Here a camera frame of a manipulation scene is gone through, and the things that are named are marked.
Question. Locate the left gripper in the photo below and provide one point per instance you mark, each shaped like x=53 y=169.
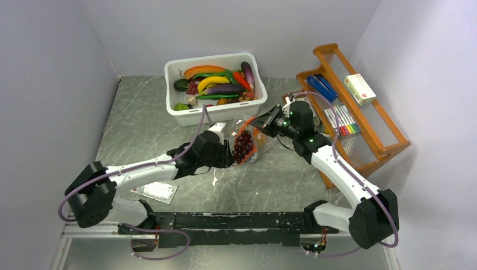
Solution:
x=226 y=158

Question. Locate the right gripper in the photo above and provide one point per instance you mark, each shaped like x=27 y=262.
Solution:
x=264 y=120

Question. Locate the toy pineapple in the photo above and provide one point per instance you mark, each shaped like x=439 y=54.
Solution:
x=259 y=140

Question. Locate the toy dark grapes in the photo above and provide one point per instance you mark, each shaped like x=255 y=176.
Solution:
x=242 y=147

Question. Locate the clear zip top bag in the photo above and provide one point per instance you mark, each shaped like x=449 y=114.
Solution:
x=246 y=123

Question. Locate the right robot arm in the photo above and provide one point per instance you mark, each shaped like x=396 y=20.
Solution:
x=373 y=213

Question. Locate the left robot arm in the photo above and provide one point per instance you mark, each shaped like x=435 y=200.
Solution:
x=95 y=195

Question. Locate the white plastic bin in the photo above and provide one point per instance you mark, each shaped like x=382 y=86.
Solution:
x=220 y=107

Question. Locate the toy purple eggplant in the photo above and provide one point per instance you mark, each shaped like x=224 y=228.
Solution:
x=224 y=89

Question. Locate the toy red chili pepper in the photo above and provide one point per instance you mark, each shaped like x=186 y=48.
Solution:
x=241 y=80

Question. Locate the toy green chili pepper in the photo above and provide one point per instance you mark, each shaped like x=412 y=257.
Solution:
x=226 y=73

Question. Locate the toy yellow banana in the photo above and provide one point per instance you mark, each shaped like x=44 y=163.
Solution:
x=211 y=80

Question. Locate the toy green lime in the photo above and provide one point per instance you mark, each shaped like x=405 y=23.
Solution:
x=181 y=106

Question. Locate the blue stapler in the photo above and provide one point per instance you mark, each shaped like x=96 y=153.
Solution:
x=322 y=86

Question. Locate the flat clear packet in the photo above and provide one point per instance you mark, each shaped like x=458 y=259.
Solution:
x=158 y=191

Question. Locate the toy red grapes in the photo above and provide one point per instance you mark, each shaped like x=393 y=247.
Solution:
x=192 y=88

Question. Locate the toy green avocado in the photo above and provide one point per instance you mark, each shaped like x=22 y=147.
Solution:
x=181 y=85

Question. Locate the coloured marker set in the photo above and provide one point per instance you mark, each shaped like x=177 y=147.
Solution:
x=342 y=121

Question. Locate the toy orange papaya slice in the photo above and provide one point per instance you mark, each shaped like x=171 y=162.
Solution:
x=202 y=69

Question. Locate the wooden shelf rack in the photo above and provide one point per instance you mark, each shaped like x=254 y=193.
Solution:
x=379 y=139

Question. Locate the white red box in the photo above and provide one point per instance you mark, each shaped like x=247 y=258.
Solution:
x=359 y=89

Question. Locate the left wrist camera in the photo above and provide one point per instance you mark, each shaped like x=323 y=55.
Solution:
x=218 y=129

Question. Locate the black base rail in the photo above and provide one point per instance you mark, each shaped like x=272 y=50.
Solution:
x=242 y=228

